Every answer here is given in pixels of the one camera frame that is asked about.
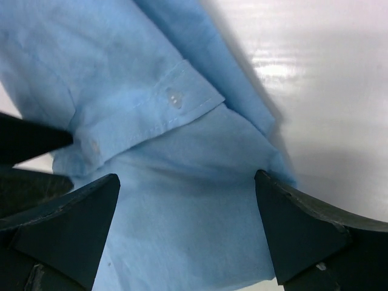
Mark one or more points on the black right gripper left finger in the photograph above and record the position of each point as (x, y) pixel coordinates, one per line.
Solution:
(58, 245)

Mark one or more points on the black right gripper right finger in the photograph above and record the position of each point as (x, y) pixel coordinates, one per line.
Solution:
(317, 246)

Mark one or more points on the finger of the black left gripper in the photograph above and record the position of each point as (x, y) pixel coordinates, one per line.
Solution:
(24, 140)
(23, 189)

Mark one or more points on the light blue long sleeve shirt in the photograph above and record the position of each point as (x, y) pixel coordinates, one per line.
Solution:
(150, 92)

